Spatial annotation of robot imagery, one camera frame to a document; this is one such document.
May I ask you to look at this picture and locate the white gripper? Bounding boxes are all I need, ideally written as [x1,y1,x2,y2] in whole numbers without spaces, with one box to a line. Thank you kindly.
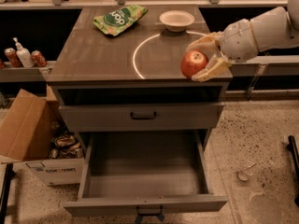
[186,19,258,82]

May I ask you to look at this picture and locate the red apple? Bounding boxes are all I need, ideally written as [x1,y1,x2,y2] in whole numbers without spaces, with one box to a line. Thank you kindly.
[180,50,208,78]

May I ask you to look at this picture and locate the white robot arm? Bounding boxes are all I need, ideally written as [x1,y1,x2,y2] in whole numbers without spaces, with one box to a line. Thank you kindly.
[181,0,299,82]

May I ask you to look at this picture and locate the grey drawer cabinet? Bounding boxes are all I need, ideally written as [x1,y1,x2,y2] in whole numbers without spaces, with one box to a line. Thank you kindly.
[48,5,232,142]

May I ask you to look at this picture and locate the open grey middle drawer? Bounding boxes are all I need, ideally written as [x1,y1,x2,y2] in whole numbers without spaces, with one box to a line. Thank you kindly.
[64,130,227,218]

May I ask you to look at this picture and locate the closed grey top drawer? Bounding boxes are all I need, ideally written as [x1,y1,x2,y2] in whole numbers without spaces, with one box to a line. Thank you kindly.
[59,103,223,133]

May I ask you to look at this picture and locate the white paper bowl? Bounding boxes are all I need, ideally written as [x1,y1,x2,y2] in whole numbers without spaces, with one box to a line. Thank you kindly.
[159,10,195,32]

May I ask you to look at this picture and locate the green chip bag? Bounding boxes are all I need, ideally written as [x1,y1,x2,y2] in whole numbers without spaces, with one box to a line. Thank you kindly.
[93,5,148,36]

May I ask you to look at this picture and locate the snack packets in box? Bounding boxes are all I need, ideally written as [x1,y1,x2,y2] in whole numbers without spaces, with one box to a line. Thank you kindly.
[48,132,83,159]

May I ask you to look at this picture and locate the right red soda can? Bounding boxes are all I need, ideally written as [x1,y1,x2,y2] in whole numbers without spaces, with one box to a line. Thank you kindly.
[31,50,48,67]

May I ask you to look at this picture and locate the red soda can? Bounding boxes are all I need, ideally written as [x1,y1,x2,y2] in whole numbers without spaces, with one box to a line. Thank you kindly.
[31,50,48,67]
[5,48,22,67]

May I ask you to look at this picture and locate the white pump bottle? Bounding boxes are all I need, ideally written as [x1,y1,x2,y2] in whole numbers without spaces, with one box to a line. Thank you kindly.
[13,37,35,68]

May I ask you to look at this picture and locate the brown cardboard box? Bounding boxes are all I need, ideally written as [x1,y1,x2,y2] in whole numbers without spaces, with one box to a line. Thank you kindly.
[0,90,83,186]

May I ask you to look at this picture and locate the left red soda can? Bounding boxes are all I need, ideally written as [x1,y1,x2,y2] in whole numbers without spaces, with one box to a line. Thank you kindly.
[5,48,22,67]

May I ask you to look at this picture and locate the black drawer handle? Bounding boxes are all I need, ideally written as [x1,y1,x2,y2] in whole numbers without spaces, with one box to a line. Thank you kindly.
[130,112,157,120]

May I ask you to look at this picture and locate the black post right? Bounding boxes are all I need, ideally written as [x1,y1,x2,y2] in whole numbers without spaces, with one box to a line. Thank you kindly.
[287,135,299,207]

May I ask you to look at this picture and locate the black post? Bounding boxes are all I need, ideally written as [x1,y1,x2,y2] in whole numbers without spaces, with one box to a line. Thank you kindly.
[287,135,299,207]
[0,163,14,224]

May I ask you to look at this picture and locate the black post left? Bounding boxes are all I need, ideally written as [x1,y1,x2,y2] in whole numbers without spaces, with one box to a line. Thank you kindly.
[0,163,14,224]

